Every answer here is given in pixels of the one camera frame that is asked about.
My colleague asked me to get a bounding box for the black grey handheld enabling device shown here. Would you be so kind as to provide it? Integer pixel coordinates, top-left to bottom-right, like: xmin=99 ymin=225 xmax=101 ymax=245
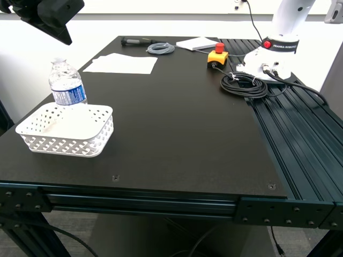
xmin=120 ymin=36 xmax=167 ymax=47

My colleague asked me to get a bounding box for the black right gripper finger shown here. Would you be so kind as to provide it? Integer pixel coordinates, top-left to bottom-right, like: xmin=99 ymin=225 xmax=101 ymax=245
xmin=37 ymin=0 xmax=85 ymax=28

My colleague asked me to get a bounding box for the thick black robot base cable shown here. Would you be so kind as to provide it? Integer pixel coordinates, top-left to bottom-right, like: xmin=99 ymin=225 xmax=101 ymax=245
xmin=264 ymin=69 xmax=331 ymax=108

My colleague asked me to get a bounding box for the black coiled cable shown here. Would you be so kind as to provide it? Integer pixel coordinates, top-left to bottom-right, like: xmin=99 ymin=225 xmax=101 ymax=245
xmin=214 ymin=66 xmax=269 ymax=100

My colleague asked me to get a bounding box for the thin black wall power cable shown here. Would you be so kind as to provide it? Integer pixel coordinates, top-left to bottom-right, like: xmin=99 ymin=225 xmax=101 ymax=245
xmin=242 ymin=0 xmax=265 ymax=43

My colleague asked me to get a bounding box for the black loose floor cable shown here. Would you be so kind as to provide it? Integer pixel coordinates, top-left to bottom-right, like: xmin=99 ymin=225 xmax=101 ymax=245
xmin=40 ymin=224 xmax=100 ymax=257

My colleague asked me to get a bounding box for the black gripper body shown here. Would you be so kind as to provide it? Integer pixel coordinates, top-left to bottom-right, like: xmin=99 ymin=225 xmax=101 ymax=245
xmin=0 ymin=0 xmax=40 ymax=20

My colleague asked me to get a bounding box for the yellow red emergency stop button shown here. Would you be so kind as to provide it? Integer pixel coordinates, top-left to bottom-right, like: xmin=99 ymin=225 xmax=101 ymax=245
xmin=207 ymin=42 xmax=229 ymax=69

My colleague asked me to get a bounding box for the black aluminium table frame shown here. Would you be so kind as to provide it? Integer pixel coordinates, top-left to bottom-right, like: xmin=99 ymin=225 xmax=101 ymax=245
xmin=0 ymin=39 xmax=343 ymax=257

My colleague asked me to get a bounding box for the clear plastic water bottle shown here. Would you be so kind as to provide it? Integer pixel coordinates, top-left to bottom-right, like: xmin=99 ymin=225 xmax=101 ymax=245
xmin=48 ymin=57 xmax=88 ymax=107

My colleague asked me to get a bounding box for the white booklet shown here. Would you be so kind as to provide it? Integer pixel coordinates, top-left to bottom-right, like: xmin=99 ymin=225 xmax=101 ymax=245
xmin=176 ymin=36 xmax=219 ymax=52

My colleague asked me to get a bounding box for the white paper sheet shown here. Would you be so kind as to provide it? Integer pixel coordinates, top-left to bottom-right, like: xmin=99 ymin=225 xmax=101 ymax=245
xmin=82 ymin=57 xmax=154 ymax=75
xmin=92 ymin=52 xmax=158 ymax=75

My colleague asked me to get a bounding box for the white perforated plastic basket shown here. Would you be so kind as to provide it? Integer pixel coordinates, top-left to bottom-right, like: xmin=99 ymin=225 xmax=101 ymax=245
xmin=15 ymin=102 xmax=115 ymax=158

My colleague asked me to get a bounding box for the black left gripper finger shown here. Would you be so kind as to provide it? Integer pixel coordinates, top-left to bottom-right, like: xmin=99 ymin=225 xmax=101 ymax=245
xmin=20 ymin=12 xmax=73 ymax=46

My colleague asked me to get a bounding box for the black hanging cable with plug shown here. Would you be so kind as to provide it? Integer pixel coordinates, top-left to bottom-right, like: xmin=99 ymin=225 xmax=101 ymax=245
xmin=269 ymin=226 xmax=286 ymax=257

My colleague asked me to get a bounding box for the grey coiled cable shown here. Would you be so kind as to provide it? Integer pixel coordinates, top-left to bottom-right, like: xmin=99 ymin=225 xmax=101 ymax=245
xmin=146 ymin=42 xmax=176 ymax=56

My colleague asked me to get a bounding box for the beige wall cable trunking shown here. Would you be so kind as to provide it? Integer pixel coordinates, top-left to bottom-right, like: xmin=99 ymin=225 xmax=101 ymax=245
xmin=83 ymin=0 xmax=280 ymax=15

